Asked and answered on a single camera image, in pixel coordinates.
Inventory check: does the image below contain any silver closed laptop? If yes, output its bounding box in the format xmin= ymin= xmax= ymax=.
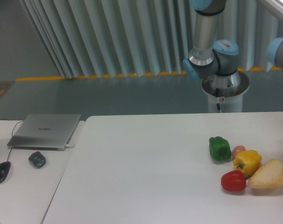
xmin=7 ymin=114 xmax=81 ymax=151

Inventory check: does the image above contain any red bell pepper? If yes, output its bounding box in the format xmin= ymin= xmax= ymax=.
xmin=221 ymin=170 xmax=246 ymax=192

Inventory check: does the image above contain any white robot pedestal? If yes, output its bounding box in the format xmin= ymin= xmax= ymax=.
xmin=202 ymin=71 xmax=249 ymax=113

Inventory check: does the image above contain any dark grey small case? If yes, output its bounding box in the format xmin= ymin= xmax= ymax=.
xmin=28 ymin=151 xmax=47 ymax=168

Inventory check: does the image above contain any black computer mouse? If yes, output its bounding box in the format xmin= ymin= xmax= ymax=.
xmin=0 ymin=161 xmax=11 ymax=183

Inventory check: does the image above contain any brown egg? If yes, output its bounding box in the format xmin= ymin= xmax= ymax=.
xmin=232 ymin=145 xmax=246 ymax=158

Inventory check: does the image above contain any black mouse cable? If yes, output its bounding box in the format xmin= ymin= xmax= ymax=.
xmin=0 ymin=119 xmax=28 ymax=162

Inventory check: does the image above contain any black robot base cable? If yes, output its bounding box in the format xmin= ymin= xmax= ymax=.
xmin=215 ymin=87 xmax=223 ymax=113

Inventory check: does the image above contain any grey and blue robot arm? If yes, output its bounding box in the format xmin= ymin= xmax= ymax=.
xmin=183 ymin=0 xmax=283 ymax=79

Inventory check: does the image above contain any green bell pepper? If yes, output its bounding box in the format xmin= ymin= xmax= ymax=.
xmin=209 ymin=136 xmax=232 ymax=161

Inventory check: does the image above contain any yellow bell pepper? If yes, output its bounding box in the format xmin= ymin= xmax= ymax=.
xmin=233 ymin=150 xmax=262 ymax=179

